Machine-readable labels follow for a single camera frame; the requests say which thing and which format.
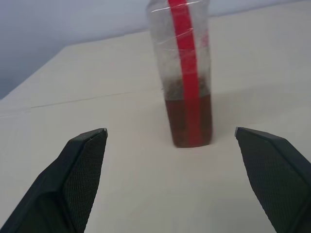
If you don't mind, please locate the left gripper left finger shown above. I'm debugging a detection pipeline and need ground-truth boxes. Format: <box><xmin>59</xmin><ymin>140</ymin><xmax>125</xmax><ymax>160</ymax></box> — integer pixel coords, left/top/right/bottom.
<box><xmin>0</xmin><ymin>128</ymin><xmax>108</xmax><ymax>233</ymax></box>

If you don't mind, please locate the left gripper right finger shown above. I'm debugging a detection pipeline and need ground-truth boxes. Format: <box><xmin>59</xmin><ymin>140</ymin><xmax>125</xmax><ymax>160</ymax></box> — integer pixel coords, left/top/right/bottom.
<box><xmin>234</xmin><ymin>126</ymin><xmax>311</xmax><ymax>233</ymax></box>

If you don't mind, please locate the clear bottle with red tape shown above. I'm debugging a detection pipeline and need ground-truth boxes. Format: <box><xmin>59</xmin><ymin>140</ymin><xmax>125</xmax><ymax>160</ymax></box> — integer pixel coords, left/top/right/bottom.
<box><xmin>146</xmin><ymin>0</ymin><xmax>215</xmax><ymax>149</ymax></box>

